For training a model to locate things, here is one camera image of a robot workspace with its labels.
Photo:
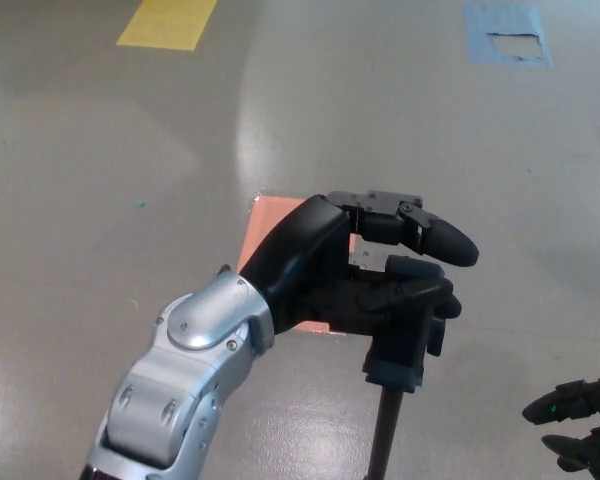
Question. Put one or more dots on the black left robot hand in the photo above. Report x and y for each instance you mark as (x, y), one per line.
(300, 250)

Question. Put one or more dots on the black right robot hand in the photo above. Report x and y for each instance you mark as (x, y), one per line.
(595, 405)

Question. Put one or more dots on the black phone stand tripod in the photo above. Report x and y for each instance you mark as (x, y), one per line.
(400, 350)

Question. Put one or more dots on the orange floor tape patch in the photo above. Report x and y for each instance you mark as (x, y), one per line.
(265, 225)

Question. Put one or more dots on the yellow floor tape patch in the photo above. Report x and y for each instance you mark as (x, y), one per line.
(167, 25)

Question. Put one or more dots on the torn blue floor tape patch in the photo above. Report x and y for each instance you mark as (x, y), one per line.
(480, 35)

